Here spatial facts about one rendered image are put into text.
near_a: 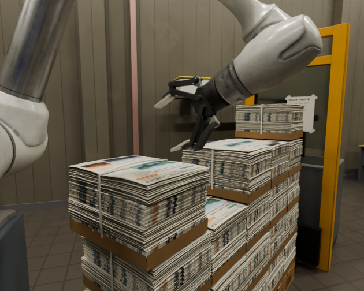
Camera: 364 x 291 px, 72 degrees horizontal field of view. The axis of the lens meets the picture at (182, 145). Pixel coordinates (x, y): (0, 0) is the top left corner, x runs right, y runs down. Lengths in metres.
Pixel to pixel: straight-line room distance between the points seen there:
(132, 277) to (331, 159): 1.71
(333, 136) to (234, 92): 1.64
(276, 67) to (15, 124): 0.58
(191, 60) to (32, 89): 3.21
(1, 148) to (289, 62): 0.59
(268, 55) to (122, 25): 3.27
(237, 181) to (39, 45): 0.89
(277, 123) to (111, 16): 2.71
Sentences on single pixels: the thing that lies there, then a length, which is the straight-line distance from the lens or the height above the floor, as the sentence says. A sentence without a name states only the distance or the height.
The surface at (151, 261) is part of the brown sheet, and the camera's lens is 0.70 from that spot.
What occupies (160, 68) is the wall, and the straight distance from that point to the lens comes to 3.64.
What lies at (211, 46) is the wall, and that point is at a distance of 3.94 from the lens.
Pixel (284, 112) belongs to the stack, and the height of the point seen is 1.23.
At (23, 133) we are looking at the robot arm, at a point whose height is 1.19.
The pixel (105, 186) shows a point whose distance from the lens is 0.75.
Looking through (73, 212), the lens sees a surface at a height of 0.91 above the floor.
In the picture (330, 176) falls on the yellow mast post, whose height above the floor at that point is 0.76.
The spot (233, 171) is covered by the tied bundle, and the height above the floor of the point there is 0.97.
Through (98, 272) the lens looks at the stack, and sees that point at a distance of 0.97.
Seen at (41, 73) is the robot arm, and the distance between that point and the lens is 0.72.
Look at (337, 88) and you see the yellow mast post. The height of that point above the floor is 1.41.
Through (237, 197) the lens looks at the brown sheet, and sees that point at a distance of 1.17.
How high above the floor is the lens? 1.23
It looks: 7 degrees down
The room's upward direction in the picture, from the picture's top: straight up
